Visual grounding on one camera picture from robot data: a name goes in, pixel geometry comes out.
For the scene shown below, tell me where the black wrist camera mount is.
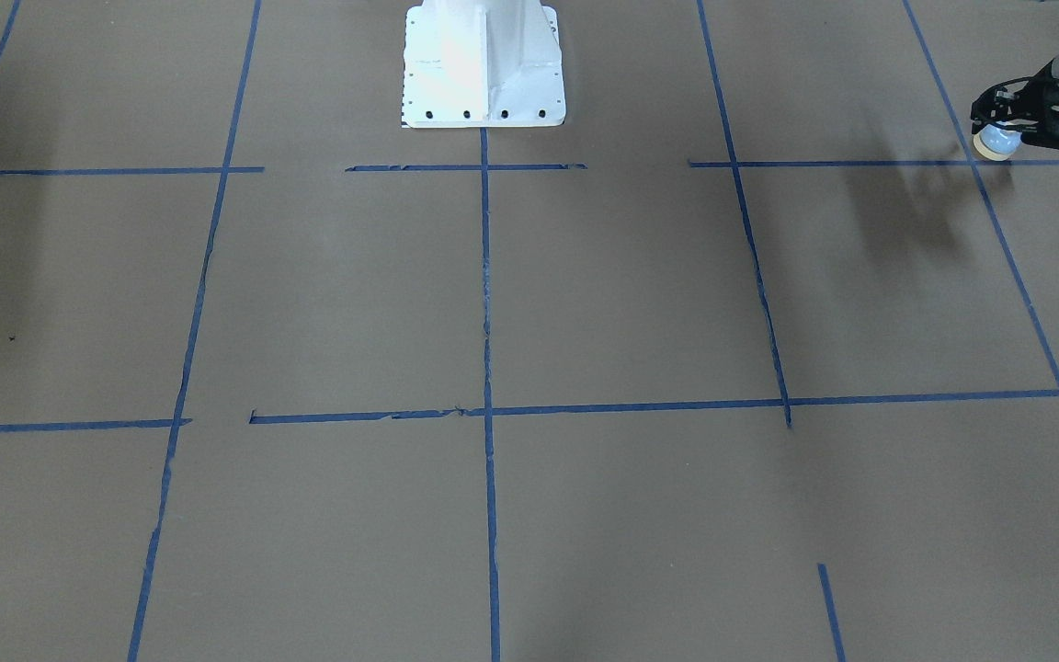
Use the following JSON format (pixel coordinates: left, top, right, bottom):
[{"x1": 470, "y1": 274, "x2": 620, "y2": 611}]
[{"x1": 970, "y1": 78, "x2": 1034, "y2": 135}]

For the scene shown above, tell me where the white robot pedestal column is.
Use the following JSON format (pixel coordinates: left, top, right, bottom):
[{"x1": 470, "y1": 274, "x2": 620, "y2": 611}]
[{"x1": 401, "y1": 1, "x2": 567, "y2": 130}]

